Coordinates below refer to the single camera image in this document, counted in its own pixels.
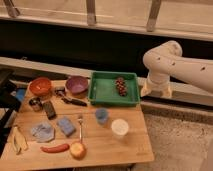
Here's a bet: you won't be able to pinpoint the orange bowl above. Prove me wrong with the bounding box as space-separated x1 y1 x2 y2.
29 77 52 96

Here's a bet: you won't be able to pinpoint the blue plastic cup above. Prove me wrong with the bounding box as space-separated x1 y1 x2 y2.
95 108 108 124

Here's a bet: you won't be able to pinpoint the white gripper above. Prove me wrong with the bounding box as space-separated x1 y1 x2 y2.
140 73 173 98

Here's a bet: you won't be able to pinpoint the black dish brush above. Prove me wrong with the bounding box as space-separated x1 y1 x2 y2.
54 86 86 106

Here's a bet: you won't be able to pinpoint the white paper cup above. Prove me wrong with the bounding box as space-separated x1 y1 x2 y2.
111 119 129 138

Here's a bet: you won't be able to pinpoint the blue object left edge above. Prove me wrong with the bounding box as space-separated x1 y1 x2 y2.
15 88 26 101

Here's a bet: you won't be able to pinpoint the metal fork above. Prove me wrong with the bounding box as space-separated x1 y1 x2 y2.
78 115 83 143

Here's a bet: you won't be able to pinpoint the light blue cloth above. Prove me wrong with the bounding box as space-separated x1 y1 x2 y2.
30 122 55 143

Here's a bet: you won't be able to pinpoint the red chili pepper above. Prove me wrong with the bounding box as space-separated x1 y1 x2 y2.
40 143 70 153

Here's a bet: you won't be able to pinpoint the green plastic tray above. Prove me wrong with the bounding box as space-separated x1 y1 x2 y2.
88 71 140 107

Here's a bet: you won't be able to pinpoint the purple bowl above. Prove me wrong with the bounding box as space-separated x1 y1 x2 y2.
65 76 88 95

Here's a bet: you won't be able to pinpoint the blue sponge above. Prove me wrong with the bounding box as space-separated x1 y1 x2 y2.
57 117 76 137

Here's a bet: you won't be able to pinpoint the dark red grapes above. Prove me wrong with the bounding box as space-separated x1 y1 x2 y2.
115 77 127 96

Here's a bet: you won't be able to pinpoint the red yellow apple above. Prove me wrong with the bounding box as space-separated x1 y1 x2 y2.
70 141 86 159

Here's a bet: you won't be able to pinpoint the small metal cup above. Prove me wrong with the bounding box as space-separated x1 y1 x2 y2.
29 97 42 112

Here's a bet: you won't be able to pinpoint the dark side furniture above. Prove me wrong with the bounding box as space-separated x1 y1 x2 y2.
0 69 21 146

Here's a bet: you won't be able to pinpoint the black rectangular device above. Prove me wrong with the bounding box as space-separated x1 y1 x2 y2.
43 101 56 120

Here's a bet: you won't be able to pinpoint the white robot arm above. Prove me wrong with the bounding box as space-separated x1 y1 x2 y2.
141 41 213 98

